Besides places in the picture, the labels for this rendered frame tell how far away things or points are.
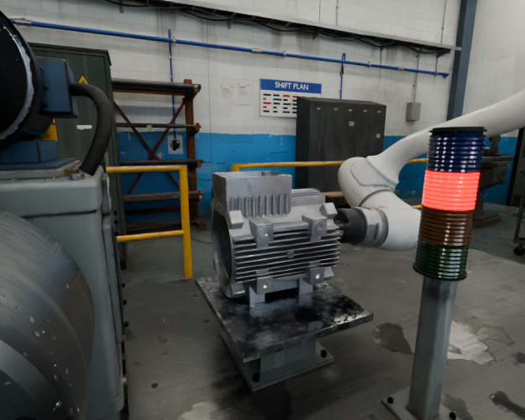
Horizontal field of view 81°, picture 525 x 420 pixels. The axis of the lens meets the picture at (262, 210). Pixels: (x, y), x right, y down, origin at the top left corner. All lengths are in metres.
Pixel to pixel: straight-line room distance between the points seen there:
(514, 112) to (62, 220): 0.73
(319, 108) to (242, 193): 4.91
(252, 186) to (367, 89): 6.16
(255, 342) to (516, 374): 0.48
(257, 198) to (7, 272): 0.37
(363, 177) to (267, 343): 0.48
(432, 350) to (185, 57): 4.98
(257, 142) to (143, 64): 2.05
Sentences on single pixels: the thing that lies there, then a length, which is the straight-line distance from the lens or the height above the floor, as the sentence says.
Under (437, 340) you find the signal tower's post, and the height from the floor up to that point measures 0.94.
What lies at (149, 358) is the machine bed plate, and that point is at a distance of 0.68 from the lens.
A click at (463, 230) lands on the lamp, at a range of 0.45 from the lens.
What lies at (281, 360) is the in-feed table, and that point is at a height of 0.82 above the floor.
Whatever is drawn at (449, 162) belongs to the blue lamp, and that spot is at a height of 1.18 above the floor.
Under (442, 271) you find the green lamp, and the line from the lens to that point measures 0.45.
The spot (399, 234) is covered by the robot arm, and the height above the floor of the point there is 1.01.
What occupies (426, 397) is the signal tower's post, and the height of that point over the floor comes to 0.85.
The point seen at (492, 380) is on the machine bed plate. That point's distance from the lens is 0.72.
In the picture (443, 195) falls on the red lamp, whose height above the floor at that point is 1.14.
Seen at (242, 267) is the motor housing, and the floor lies 1.01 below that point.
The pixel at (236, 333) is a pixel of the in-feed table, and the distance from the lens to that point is 0.50.
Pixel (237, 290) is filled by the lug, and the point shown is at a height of 0.96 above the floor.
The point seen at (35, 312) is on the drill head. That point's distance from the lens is 0.23.
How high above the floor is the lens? 1.20
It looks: 12 degrees down
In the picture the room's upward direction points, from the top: straight up
